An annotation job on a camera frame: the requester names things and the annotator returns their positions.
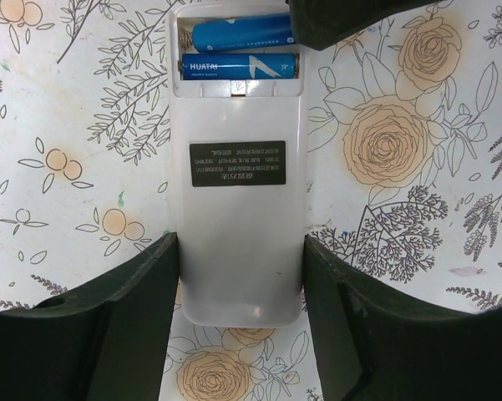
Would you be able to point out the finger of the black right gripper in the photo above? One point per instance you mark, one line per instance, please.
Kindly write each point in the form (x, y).
(319, 24)

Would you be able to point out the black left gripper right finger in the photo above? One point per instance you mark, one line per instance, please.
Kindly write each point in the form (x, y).
(373, 342)

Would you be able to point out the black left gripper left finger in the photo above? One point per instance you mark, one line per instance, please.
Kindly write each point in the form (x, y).
(104, 340)

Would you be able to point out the blue battery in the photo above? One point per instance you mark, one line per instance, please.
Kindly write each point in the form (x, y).
(238, 66)
(261, 31)

